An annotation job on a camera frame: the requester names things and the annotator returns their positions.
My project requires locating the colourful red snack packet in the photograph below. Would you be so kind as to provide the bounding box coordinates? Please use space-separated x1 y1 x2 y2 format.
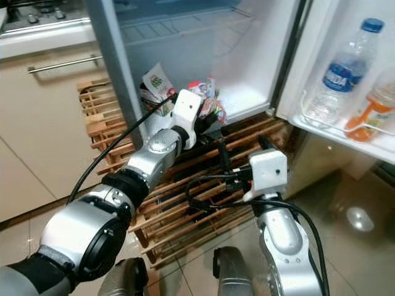
188 77 228 124

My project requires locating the cream cabinet door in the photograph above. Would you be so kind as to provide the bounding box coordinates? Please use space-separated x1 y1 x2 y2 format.
0 40 119 224

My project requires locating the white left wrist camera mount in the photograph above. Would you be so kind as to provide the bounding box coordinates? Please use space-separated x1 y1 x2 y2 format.
169 88 206 150

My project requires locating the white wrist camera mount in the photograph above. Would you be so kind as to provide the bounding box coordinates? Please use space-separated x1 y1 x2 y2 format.
169 88 206 150
242 148 288 204

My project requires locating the wooden slatted rack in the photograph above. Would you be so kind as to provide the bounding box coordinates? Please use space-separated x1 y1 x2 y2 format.
77 77 292 269

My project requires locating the grey robot leg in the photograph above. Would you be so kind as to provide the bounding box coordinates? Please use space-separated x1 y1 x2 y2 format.
98 258 150 296
212 246 255 296

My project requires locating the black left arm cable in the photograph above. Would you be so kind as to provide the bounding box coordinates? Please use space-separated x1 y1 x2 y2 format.
68 92 180 205

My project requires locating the grey left robot leg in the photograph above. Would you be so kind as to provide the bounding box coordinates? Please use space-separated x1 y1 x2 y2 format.
98 258 150 296

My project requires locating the clear water bottle blue label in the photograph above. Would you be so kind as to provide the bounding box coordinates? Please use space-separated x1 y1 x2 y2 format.
302 17 385 128

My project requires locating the orange drink bottle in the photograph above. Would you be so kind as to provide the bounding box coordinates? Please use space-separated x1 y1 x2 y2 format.
343 74 395 143

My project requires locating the long silver cabinet handle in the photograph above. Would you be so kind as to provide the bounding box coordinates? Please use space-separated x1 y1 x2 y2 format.
28 54 103 75

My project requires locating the silver fridge body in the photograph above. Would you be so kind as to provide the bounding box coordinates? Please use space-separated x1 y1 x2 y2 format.
85 0 313 150

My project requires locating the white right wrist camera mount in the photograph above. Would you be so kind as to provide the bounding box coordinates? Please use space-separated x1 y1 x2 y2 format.
242 148 288 204

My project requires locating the wire fridge shelf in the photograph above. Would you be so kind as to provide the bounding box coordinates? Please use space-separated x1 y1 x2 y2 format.
120 6 247 45

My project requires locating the green white snack packet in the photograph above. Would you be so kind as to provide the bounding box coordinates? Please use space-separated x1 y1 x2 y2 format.
140 62 174 118

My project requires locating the black gas stove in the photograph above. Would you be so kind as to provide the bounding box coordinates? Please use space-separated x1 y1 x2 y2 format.
0 0 91 38

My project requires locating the white fridge door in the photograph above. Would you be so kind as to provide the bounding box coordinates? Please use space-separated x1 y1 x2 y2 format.
275 0 395 165

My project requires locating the grey right robot leg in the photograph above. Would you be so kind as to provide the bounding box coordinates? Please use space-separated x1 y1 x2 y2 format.
212 246 255 296

